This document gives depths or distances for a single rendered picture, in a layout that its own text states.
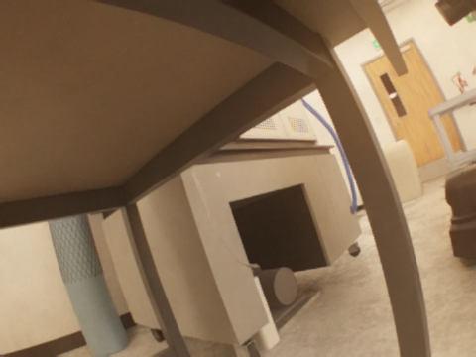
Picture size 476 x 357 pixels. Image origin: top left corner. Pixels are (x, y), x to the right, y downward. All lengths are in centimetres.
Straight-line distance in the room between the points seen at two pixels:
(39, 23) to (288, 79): 31
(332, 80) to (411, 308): 31
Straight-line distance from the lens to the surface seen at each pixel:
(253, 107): 41
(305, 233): 132
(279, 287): 117
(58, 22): 26
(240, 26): 22
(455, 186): 114
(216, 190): 83
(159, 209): 89
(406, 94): 457
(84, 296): 147
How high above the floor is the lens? 49
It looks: 8 degrees up
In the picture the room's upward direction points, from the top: 19 degrees counter-clockwise
